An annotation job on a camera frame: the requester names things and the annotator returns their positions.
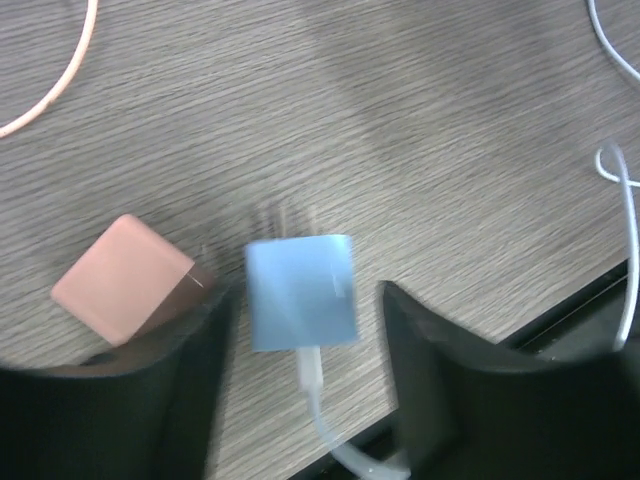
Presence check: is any small pink charger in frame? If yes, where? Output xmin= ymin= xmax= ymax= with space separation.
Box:
xmin=51 ymin=214 xmax=215 ymax=346

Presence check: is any thin white blue cable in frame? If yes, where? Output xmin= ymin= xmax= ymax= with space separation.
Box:
xmin=297 ymin=0 xmax=640 ymax=480

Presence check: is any light blue charger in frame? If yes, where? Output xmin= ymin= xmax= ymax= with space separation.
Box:
xmin=245 ymin=234 xmax=359 ymax=352

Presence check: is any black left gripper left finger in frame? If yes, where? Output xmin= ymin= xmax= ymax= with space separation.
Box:
xmin=1 ymin=284 xmax=240 ymax=479

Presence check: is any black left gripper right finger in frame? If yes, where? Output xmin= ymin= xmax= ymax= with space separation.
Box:
xmin=381 ymin=281 xmax=639 ymax=479

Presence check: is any thin pink charging cable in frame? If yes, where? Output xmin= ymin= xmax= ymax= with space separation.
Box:
xmin=0 ymin=0 xmax=99 ymax=139

